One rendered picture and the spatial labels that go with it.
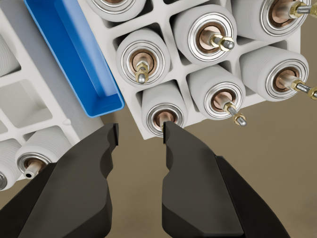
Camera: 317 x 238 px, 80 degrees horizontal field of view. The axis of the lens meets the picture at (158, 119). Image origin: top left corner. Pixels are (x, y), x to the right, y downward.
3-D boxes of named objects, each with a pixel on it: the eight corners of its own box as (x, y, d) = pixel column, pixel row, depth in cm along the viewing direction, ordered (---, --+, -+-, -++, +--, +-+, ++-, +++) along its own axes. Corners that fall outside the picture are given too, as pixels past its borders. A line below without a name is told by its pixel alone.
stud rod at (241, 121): (223, 106, 36) (241, 128, 29) (222, 102, 35) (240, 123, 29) (229, 105, 35) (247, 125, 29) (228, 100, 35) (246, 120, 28)
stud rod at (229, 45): (212, 34, 30) (230, 39, 23) (217, 38, 30) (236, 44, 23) (208, 39, 30) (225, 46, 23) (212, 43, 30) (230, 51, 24)
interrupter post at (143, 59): (134, 57, 32) (133, 61, 30) (148, 54, 32) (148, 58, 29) (138, 71, 34) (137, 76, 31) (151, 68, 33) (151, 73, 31)
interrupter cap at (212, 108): (248, 84, 36) (249, 86, 35) (233, 119, 39) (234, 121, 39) (210, 77, 35) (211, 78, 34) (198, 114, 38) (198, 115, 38)
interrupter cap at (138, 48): (115, 45, 31) (114, 46, 31) (160, 34, 31) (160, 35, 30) (128, 88, 35) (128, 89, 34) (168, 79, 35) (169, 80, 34)
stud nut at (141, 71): (148, 81, 26) (148, 84, 26) (136, 83, 26) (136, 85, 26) (147, 67, 26) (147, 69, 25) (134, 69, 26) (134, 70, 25)
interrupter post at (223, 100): (230, 95, 37) (237, 102, 34) (225, 106, 38) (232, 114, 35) (218, 93, 36) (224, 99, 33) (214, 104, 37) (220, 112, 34)
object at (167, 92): (155, 110, 57) (159, 147, 41) (136, 85, 53) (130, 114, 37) (183, 92, 55) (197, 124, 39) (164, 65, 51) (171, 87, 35)
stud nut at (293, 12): (300, 17, 28) (304, 17, 27) (288, 18, 28) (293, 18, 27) (304, 1, 27) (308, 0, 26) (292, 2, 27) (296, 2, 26)
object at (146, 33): (120, 31, 47) (106, 40, 31) (159, 22, 46) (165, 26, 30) (131, 70, 51) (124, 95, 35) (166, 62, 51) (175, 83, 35)
